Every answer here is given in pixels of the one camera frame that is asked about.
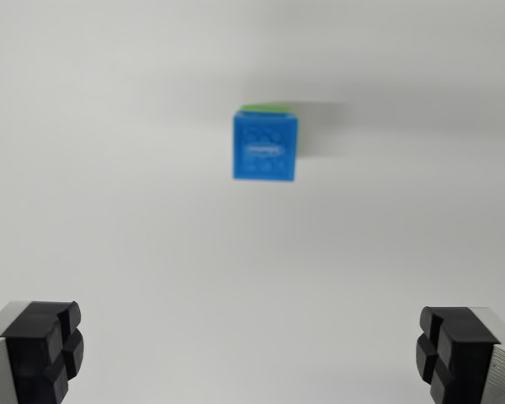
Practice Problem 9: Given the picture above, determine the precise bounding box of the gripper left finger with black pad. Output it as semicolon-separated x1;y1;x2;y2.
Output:
0;300;86;404

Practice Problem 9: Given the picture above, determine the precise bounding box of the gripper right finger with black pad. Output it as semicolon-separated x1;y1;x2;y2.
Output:
415;305;505;404

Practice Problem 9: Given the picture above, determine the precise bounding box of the blue textured cube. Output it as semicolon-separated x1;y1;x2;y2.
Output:
231;109;300;183

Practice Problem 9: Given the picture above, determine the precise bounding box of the green textured cube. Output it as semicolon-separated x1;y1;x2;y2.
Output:
238;102;304;157

